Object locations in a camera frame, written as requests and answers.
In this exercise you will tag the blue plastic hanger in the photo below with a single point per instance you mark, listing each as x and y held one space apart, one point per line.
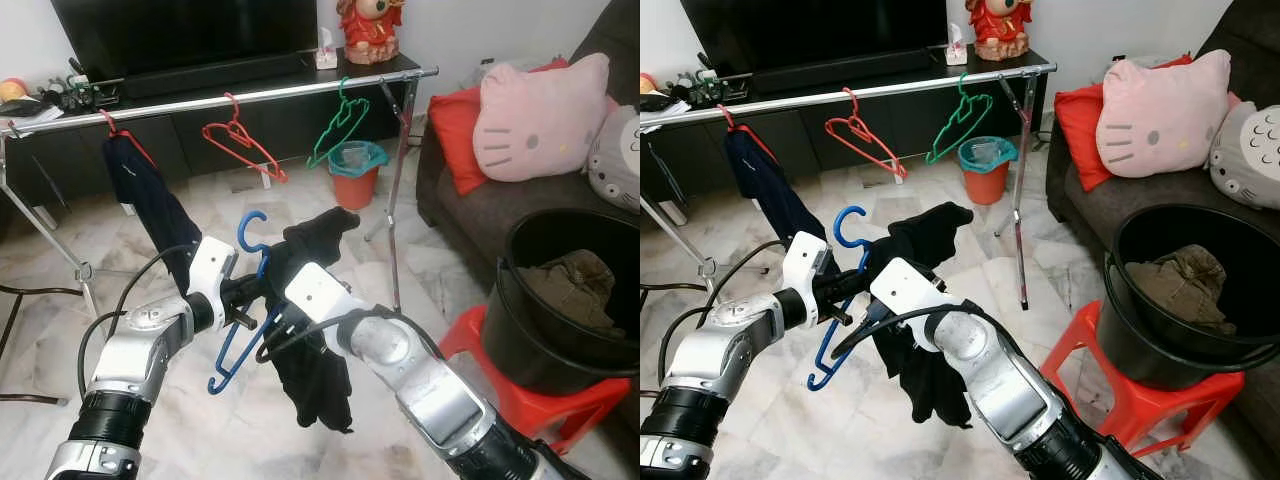
241 235
838 230

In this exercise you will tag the black garment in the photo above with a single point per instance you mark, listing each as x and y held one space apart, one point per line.
310 390
930 385

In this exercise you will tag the red plastic hanger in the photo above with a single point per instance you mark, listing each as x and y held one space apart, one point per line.
856 108
236 112
105 125
724 118

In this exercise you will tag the green plastic hanger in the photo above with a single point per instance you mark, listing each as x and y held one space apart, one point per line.
960 120
340 125

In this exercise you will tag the navy blue garment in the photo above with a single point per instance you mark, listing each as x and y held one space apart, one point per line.
775 205
150 210

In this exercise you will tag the orange bin with teal liner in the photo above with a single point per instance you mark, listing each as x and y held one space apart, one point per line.
355 190
985 187

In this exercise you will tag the black television console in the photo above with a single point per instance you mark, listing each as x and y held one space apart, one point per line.
915 125
290 125

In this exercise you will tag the silver metal clothes rack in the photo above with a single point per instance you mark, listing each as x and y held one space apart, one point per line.
900 87
250 95

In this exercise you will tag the dark grey fabric sofa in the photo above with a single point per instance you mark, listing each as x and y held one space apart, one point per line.
1085 215
470 215

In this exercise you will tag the black soundbar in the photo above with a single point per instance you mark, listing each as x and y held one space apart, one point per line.
215 78
845 73

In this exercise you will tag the black plastic bucket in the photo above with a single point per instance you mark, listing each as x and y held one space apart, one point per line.
1150 350
530 350

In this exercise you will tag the white tissue box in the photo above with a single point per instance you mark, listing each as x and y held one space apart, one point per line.
955 54
325 58

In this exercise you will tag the red cushion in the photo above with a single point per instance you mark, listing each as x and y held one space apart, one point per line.
450 140
1078 135

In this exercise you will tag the white paper stack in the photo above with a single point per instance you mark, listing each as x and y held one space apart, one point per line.
30 115
665 108

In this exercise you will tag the red plastic stool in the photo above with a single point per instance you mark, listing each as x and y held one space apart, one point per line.
530 410
1130 405

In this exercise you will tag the black flat television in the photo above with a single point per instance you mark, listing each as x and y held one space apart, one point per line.
810 32
180 35

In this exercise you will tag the grey round plush toy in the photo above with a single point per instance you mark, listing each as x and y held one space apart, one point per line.
1250 155
618 160

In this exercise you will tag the brown garment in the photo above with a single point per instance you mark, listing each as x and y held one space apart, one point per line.
1180 285
570 290

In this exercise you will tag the orange plush ball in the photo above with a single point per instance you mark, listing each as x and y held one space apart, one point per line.
648 85
12 90

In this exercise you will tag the red laughing figurine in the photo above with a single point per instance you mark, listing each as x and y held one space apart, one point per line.
368 35
998 32

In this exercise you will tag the pink cat face pillow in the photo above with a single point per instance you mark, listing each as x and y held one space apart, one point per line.
540 120
1165 115

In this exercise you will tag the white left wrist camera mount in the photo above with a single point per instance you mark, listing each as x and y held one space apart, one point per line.
805 265
210 270

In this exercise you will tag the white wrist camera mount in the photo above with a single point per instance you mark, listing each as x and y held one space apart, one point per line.
320 290
210 270
805 265
905 285

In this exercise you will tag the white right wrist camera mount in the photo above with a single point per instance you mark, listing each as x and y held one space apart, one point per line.
905 285
320 290

